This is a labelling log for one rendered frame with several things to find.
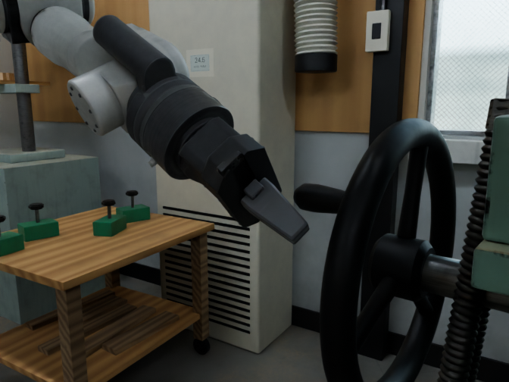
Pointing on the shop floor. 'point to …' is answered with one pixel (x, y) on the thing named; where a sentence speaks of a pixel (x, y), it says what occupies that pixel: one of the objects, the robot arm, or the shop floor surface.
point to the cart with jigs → (43, 267)
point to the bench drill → (39, 193)
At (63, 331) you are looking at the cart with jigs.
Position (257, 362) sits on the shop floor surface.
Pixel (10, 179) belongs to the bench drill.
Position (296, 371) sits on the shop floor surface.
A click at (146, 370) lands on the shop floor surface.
